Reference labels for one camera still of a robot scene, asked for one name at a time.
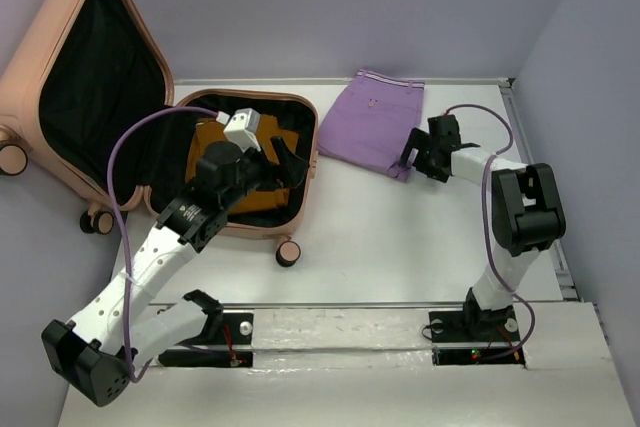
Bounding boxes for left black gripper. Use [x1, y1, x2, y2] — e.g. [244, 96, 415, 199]
[221, 136, 308, 209]

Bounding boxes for purple shorts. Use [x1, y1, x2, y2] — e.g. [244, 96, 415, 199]
[317, 69, 425, 182]

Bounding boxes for mustard brown trousers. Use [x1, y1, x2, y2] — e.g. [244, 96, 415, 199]
[184, 114, 299, 216]

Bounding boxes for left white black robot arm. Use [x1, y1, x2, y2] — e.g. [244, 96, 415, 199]
[41, 137, 309, 407]

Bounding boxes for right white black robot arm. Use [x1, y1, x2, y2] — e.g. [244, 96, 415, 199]
[400, 114, 566, 343]

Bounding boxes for pink hard-shell suitcase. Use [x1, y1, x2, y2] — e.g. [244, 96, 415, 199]
[1, 0, 318, 235]

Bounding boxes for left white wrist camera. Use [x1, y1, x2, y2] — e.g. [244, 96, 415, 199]
[223, 108, 261, 151]

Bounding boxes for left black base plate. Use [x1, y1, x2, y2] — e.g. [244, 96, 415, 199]
[157, 311, 254, 369]

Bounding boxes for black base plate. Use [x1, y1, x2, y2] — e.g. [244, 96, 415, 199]
[157, 311, 254, 369]
[422, 307, 526, 367]

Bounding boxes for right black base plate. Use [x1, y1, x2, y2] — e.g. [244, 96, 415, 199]
[422, 307, 526, 367]

